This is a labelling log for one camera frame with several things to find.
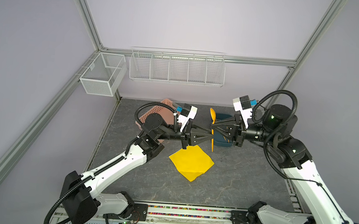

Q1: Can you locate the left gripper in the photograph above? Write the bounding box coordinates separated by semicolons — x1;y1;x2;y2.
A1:
155;118;214;153

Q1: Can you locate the yellow plastic spoon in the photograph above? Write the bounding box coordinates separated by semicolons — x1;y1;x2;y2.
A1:
206;107;218;153

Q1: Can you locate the yellow paper napkin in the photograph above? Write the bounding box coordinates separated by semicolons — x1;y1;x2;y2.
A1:
169;145;215;182

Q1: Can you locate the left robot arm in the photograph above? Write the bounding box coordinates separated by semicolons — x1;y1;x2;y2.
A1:
43;102;213;224

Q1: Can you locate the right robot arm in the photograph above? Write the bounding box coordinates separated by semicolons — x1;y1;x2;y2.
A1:
211;90;359;224

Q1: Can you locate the teal plastic tray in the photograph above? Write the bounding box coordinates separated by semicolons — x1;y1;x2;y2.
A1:
214;113;232;148

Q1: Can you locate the pink plastic basket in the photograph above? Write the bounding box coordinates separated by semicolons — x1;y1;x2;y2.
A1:
134;101;178;145

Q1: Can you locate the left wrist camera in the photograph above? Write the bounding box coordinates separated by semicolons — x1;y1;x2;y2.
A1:
177;103;197;132

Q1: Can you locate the white wire wall rack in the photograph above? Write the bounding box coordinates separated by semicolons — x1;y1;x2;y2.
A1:
129;46;226;87

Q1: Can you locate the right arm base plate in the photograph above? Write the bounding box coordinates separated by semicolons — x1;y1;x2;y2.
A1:
229;210;262;224

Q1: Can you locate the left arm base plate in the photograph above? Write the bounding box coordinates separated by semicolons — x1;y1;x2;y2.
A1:
108;203;148;221

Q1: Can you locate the white mesh wall box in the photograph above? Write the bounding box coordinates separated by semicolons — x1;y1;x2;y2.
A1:
80;52;127;97

